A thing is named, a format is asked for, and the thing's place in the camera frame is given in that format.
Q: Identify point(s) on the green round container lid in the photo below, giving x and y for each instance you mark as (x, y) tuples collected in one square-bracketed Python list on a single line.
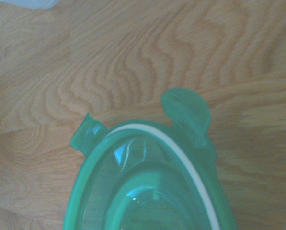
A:
[(152, 179)]

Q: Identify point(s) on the clear pitcher with blue lid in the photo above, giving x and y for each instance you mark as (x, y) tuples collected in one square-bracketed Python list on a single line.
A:
[(25, 3)]

